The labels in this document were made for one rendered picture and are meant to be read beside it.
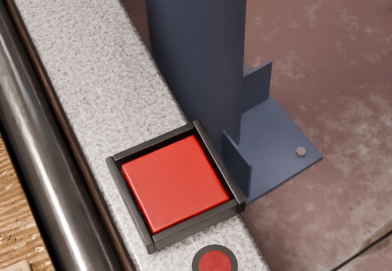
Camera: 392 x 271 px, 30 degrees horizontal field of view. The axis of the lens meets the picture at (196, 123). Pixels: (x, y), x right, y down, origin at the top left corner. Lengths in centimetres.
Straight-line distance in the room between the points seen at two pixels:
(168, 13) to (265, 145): 53
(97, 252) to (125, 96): 13
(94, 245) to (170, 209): 6
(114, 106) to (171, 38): 64
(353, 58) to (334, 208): 40
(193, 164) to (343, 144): 112
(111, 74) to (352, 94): 116
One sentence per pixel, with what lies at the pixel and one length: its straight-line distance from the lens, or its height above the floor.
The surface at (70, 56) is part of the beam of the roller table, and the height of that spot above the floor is 92.
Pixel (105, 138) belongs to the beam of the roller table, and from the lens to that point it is 56.
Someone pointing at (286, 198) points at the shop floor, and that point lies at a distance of 156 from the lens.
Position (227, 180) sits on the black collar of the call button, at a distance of 52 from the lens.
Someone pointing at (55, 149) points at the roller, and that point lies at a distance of 56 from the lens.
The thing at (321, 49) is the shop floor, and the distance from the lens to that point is 177.
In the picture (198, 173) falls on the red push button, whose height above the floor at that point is 93.
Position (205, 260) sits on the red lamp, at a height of 92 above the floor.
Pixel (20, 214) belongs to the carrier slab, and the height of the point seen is 94.
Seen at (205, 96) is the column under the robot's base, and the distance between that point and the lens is 133.
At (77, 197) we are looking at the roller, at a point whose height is 92.
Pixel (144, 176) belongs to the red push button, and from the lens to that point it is 53.
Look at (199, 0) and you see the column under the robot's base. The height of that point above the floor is 55.
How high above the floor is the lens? 139
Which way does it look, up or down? 58 degrees down
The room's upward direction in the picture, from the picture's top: 3 degrees counter-clockwise
